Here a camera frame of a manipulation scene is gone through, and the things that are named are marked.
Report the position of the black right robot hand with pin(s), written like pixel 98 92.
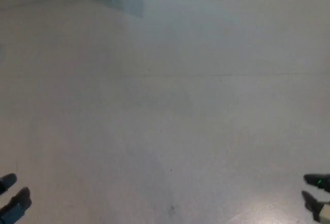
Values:
pixel 318 180

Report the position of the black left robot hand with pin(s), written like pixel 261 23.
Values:
pixel 22 198

